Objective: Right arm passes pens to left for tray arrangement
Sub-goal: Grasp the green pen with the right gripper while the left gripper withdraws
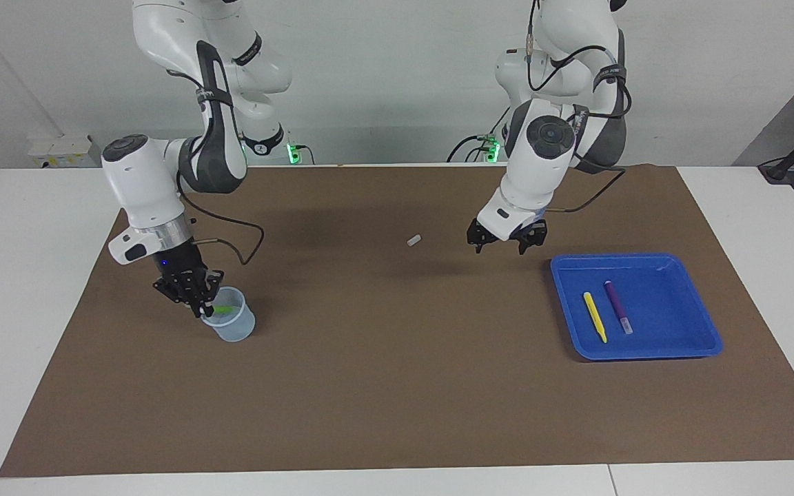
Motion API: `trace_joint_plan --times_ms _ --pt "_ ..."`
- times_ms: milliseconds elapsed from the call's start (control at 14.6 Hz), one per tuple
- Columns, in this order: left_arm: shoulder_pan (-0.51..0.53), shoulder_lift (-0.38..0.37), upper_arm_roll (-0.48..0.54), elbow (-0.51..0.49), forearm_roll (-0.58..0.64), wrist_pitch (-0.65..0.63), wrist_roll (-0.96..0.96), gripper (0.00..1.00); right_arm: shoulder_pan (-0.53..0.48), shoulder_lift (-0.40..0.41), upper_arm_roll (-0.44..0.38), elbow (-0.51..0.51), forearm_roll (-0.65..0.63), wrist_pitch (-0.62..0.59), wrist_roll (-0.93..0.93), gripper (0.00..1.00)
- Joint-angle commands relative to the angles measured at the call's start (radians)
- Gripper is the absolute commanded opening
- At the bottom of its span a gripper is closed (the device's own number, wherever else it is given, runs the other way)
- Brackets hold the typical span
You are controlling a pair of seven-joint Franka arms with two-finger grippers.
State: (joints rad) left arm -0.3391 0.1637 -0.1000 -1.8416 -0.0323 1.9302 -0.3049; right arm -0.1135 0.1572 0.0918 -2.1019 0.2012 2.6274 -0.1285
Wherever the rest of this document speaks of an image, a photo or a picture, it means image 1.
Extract blue plastic tray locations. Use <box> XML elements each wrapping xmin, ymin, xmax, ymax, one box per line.
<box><xmin>550</xmin><ymin>252</ymin><xmax>724</xmax><ymax>362</ymax></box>

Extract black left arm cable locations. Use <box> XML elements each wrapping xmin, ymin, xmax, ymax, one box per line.
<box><xmin>527</xmin><ymin>0</ymin><xmax>633</xmax><ymax>213</ymax></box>

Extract yellow pen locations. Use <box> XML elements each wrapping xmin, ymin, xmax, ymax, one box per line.
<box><xmin>582</xmin><ymin>292</ymin><xmax>608</xmax><ymax>344</ymax></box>

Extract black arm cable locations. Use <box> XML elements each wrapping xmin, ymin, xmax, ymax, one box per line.
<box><xmin>175</xmin><ymin>172</ymin><xmax>265</xmax><ymax>267</ymax></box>
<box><xmin>527</xmin><ymin>0</ymin><xmax>633</xmax><ymax>213</ymax></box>

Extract translucent plastic cup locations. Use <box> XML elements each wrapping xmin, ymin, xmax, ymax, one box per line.
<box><xmin>198</xmin><ymin>287</ymin><xmax>256</xmax><ymax>343</ymax></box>

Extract black base cable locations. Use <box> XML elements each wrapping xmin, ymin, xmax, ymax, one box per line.
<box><xmin>447</xmin><ymin>107</ymin><xmax>508</xmax><ymax>163</ymax></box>

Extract brown table mat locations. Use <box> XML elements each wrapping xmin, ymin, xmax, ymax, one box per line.
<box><xmin>0</xmin><ymin>164</ymin><xmax>794</xmax><ymax>478</ymax></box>

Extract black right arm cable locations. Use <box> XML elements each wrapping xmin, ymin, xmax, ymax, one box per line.
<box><xmin>175</xmin><ymin>172</ymin><xmax>265</xmax><ymax>267</ymax></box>

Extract purple pen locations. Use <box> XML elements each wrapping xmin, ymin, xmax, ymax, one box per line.
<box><xmin>604</xmin><ymin>280</ymin><xmax>633</xmax><ymax>335</ymax></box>

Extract white power box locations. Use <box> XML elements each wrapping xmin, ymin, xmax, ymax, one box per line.
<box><xmin>28</xmin><ymin>134</ymin><xmax>105</xmax><ymax>169</ymax></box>

